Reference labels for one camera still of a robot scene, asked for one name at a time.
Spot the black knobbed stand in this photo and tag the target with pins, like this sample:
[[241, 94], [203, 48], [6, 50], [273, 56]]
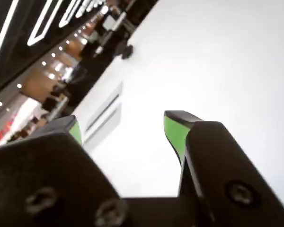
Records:
[[126, 50]]

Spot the white laptop lid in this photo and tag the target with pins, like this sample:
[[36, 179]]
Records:
[[113, 22]]

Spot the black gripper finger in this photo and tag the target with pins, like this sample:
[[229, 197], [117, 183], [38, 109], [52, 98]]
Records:
[[38, 179], [227, 177]]

